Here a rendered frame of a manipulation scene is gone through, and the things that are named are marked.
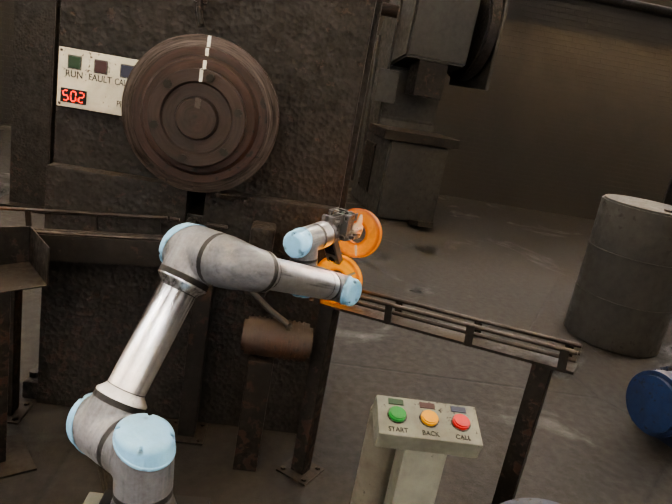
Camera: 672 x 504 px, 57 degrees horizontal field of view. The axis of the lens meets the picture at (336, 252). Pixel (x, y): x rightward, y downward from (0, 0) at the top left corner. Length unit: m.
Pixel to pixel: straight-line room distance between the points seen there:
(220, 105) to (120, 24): 0.46
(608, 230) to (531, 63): 4.82
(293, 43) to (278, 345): 0.96
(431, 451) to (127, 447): 0.65
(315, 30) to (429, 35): 4.06
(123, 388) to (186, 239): 0.34
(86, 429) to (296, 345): 0.78
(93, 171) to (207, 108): 0.50
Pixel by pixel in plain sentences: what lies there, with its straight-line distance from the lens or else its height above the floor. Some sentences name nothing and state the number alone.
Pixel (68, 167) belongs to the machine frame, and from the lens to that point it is 2.18.
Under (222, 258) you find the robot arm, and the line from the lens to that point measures 1.29.
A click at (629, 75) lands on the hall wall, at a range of 9.08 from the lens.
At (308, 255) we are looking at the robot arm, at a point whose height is 0.84.
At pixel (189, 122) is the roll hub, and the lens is 1.86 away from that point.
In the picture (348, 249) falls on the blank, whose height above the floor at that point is 0.80.
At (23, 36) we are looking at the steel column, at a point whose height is 1.18.
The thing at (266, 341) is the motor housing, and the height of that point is 0.48.
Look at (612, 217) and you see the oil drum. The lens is 3.98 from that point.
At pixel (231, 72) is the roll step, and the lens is 1.89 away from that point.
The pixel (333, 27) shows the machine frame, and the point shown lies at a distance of 2.08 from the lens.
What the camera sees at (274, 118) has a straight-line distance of 1.92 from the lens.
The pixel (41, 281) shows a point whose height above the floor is 0.61.
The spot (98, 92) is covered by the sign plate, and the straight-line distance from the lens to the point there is 2.15.
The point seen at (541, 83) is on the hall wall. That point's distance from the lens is 8.60.
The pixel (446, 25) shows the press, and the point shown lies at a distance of 6.14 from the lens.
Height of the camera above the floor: 1.31
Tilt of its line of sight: 16 degrees down
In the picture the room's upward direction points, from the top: 10 degrees clockwise
